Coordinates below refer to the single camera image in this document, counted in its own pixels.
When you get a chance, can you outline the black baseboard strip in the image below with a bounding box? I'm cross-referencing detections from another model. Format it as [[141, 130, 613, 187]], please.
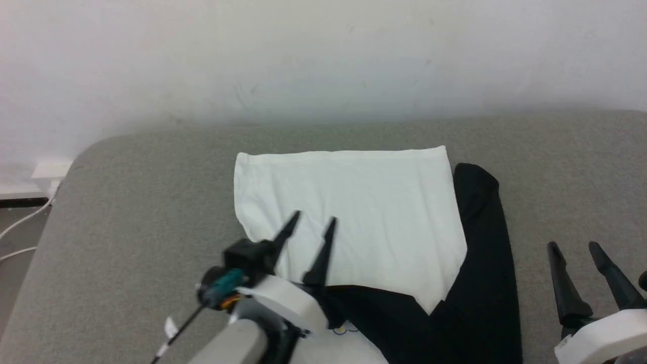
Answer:
[[0, 197, 51, 209]]

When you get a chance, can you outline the teal cable connector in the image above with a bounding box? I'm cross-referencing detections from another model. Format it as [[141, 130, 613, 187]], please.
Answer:
[[196, 266, 248, 310]]

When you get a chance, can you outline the black and white t-shirt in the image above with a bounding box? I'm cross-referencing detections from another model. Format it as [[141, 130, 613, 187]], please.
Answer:
[[234, 146, 523, 364]]

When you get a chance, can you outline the thin black cable with tags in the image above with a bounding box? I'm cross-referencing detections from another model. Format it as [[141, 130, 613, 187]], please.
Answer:
[[150, 302, 208, 364]]

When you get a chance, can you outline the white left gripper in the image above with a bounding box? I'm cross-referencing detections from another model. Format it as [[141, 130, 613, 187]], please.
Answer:
[[234, 211, 338, 335]]

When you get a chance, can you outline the white wall socket box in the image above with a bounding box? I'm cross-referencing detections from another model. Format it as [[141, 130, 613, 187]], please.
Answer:
[[31, 160, 74, 196]]

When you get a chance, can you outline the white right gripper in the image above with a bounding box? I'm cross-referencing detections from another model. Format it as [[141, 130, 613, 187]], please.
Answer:
[[547, 241, 647, 364]]

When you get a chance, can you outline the white power cable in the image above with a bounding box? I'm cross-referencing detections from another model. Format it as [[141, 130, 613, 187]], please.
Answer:
[[0, 194, 57, 241], [0, 246, 39, 262]]

